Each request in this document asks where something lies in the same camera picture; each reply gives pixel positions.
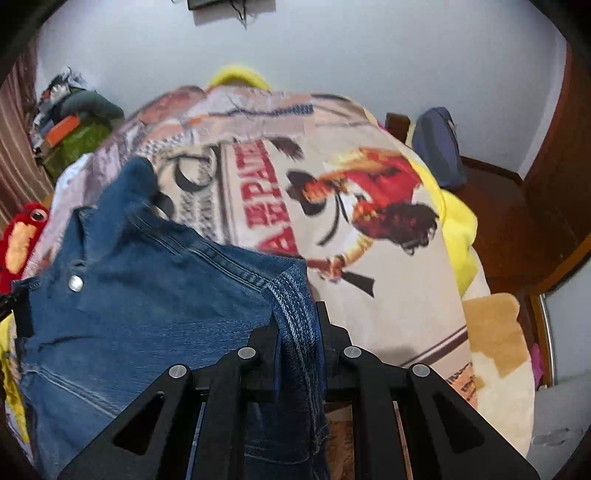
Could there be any dark blue backpack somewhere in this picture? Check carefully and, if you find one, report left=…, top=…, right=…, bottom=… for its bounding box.
left=411, top=107, right=468, bottom=191

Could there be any brown wooden wardrobe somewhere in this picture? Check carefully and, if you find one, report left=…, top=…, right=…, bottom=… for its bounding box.
left=522, top=46, right=591, bottom=296

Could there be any white cloth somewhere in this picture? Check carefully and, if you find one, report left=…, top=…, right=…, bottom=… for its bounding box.
left=55, top=154, right=93, bottom=199

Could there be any red plush toy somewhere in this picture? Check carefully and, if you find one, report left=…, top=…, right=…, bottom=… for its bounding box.
left=0, top=200, right=51, bottom=294

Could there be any brown wooden post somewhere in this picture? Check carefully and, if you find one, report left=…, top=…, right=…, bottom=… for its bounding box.
left=385, top=113, right=411, bottom=145

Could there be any orange box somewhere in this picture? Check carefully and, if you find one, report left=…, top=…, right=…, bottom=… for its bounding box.
left=46, top=115, right=81, bottom=144

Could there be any pink cloth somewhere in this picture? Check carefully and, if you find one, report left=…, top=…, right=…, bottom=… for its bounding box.
left=530, top=344, right=544, bottom=385

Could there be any pile of mixed clothes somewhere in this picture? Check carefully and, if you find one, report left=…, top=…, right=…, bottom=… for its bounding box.
left=32, top=67, right=93, bottom=139

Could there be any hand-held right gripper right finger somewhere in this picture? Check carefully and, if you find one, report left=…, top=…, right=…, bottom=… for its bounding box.
left=314, top=301, right=541, bottom=480

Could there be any blue denim jacket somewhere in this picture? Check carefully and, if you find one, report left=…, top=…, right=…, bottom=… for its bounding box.
left=9, top=157, right=331, bottom=480

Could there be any striped brown curtain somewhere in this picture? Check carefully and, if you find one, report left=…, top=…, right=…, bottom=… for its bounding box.
left=0, top=46, right=54, bottom=227

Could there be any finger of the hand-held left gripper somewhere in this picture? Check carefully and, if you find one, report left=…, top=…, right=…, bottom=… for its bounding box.
left=0, top=281, right=34, bottom=340

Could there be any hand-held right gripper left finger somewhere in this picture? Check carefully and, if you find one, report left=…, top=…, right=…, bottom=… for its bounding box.
left=58, top=323, right=282, bottom=480

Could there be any yellow blanket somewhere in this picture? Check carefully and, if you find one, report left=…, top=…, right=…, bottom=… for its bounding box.
left=205, top=65, right=478, bottom=301

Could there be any black cable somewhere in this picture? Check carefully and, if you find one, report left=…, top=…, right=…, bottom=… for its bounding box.
left=228, top=0, right=259, bottom=29

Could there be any tan cream fleece blanket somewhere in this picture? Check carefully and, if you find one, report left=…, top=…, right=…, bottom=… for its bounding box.
left=462, top=292, right=539, bottom=455

